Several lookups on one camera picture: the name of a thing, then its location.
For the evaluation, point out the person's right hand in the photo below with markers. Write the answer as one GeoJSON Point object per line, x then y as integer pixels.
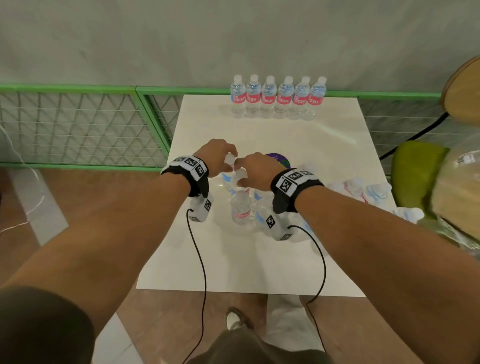
{"type": "Point", "coordinates": [262, 170]}

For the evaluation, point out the person's left hand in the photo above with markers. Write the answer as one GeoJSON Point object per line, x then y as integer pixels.
{"type": "Point", "coordinates": [215, 153]}

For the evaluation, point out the clear water bottle red label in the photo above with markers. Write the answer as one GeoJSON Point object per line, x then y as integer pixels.
{"type": "Point", "coordinates": [227, 180]}
{"type": "Point", "coordinates": [240, 174]}

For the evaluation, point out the tidy grid of water bottles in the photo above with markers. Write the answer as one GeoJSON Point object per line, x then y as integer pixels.
{"type": "Point", "coordinates": [268, 97]}

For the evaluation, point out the person's right forearm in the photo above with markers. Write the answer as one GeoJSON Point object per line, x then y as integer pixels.
{"type": "Point", "coordinates": [393, 270]}

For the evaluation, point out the person's left forearm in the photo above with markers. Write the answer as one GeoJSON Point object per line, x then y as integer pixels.
{"type": "Point", "coordinates": [105, 240]}

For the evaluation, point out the person's beige trousers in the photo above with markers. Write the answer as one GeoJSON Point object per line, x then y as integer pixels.
{"type": "Point", "coordinates": [292, 326]}

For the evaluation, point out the purple round sticker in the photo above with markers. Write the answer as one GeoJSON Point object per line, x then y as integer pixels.
{"type": "Point", "coordinates": [279, 157]}

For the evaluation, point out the black marker wristband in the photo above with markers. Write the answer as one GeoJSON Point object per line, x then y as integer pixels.
{"type": "Point", "coordinates": [197, 183]}
{"type": "Point", "coordinates": [281, 200]}

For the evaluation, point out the white table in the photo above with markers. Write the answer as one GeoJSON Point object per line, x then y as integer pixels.
{"type": "Point", "coordinates": [300, 142]}

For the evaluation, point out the green framed mesh fence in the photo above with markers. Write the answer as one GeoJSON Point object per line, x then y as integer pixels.
{"type": "Point", "coordinates": [75, 127]}

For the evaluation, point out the green chair wooden backrest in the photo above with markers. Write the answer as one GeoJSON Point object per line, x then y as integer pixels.
{"type": "Point", "coordinates": [412, 176]}

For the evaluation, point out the white sneaker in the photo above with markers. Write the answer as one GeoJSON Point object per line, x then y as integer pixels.
{"type": "Point", "coordinates": [234, 320]}

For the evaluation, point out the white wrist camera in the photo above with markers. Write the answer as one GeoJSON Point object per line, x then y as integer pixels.
{"type": "Point", "coordinates": [198, 213]}
{"type": "Point", "coordinates": [275, 228]}

